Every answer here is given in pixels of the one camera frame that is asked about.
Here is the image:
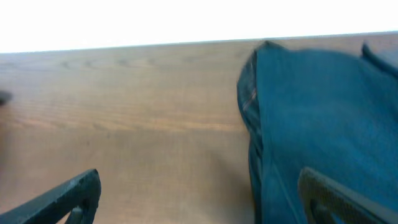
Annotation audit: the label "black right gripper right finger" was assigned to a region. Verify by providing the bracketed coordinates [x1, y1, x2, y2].
[298, 167, 397, 224]

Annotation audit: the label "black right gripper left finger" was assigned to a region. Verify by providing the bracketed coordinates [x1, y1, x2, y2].
[1, 169, 101, 224]

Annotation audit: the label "blue jeans in pile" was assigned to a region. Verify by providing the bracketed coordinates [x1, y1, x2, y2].
[243, 46, 397, 223]

